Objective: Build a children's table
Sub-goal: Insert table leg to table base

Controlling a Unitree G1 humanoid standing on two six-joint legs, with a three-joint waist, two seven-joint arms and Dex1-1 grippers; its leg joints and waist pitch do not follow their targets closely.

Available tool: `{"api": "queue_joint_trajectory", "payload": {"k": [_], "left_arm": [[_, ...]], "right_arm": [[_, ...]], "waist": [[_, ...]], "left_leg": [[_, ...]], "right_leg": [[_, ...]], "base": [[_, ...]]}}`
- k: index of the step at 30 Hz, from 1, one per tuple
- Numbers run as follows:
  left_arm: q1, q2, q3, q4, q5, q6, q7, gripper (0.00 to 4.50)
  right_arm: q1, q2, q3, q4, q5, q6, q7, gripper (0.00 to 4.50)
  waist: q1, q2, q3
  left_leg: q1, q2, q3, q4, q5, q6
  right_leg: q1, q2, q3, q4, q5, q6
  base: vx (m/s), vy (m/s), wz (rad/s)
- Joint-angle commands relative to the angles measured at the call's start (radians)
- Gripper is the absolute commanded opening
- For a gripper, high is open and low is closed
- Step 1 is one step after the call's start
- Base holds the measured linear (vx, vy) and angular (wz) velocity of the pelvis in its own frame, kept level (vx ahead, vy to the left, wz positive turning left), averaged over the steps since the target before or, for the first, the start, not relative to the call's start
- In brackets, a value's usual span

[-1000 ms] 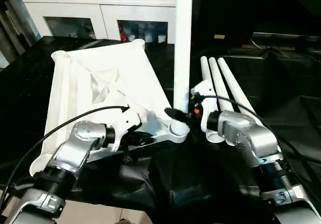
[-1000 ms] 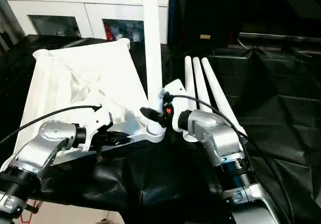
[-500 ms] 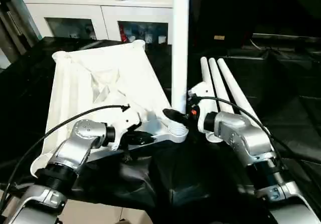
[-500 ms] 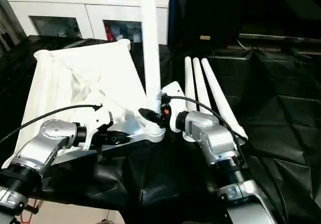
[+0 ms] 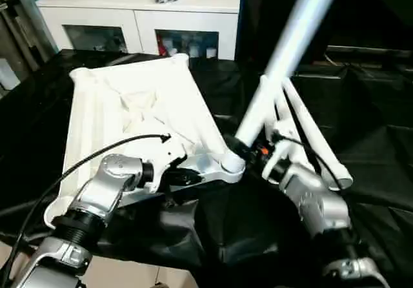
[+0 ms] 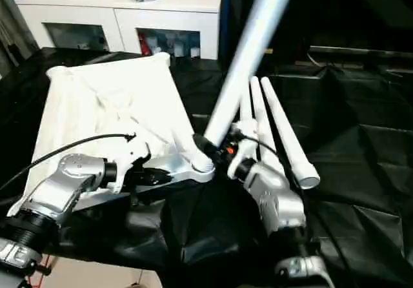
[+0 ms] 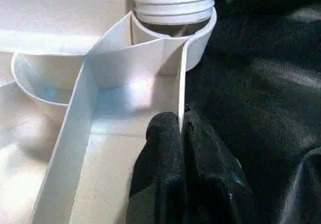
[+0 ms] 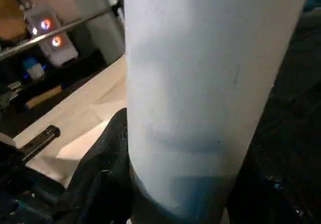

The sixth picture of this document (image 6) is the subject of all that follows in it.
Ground black work mat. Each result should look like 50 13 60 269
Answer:
0 46 413 288

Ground red bottle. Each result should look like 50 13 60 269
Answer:
137 33 149 56

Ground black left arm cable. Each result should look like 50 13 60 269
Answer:
0 133 136 195

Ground dark low shelf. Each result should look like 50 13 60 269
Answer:
308 45 413 66

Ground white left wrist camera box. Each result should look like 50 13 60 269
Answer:
103 135 154 193

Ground white plastic table leg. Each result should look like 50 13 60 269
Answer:
192 0 301 174
249 75 285 172
260 76 321 191
237 85 254 134

